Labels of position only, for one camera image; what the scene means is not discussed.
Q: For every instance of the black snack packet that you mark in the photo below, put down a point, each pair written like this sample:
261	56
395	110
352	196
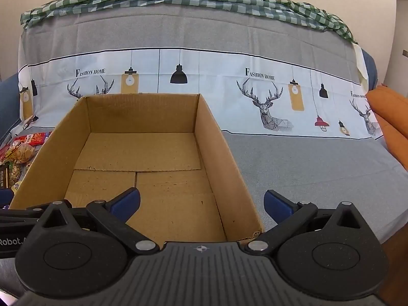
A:
3	175

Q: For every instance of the clear nut snack packet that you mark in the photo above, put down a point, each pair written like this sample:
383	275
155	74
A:
17	172

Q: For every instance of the white deer print bag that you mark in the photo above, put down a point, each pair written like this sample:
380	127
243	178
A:
287	172

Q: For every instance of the brown cardboard box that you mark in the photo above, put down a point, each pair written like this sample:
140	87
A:
143	153

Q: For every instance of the clear round cracker packet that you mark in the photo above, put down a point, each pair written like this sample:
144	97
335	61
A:
20	153

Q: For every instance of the red chips packet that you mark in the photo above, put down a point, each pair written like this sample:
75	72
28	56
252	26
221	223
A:
32	138

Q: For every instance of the orange cushion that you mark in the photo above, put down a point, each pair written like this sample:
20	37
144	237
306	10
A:
392	118

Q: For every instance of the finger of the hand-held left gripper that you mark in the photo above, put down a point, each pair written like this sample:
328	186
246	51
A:
19	213
6	196

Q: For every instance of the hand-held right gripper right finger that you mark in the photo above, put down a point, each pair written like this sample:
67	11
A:
277	202

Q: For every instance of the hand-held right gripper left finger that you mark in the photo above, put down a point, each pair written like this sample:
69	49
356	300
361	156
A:
127	199

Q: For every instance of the yellow snack packet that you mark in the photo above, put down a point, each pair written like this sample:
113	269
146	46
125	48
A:
16	186

